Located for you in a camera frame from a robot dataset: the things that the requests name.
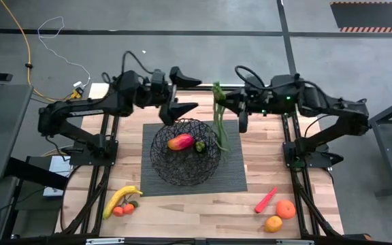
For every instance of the small green vegetable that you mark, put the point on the small green vegetable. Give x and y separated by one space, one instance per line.
200 146

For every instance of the green long bean bundle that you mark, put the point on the green long bean bundle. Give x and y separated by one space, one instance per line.
220 126

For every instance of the small yellow-orange citrus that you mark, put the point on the small yellow-orange citrus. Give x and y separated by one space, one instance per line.
273 224

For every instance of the orange tomato cluster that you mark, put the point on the orange tomato cluster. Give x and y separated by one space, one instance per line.
128 209

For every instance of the black aluminium table frame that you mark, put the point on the black aluminium table frame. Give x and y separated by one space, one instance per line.
168 243

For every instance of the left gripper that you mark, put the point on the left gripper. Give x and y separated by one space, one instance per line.
155 95

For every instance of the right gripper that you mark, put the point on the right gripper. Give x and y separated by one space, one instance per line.
259 98

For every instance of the grey side table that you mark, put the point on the grey side table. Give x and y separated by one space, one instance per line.
2 129

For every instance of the grey woven placemat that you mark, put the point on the grey woven placemat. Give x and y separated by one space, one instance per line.
230 177

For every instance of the white box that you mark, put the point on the white box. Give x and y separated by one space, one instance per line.
58 166

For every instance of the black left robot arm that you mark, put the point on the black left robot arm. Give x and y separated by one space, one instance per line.
90 107

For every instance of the silver frame bracket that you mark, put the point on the silver frame bracket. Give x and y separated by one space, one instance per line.
104 241
294 242

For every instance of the black hazard-striped floor mat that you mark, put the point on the black hazard-striped floor mat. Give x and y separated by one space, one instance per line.
369 15

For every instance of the red yellow mango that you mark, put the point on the red yellow mango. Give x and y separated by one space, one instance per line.
180 142

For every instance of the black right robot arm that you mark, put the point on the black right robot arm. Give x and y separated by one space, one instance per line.
335 112

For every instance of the grey metal table frame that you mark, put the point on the grey metal table frame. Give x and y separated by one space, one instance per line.
386 113

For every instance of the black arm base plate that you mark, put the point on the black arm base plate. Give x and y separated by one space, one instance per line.
315 160
80 158

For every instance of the yellow banana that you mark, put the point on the yellow banana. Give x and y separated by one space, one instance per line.
117 199

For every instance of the white power adapter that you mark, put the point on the white power adapter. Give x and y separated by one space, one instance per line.
78 84

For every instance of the large orange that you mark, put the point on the large orange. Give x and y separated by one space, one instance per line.
286 209

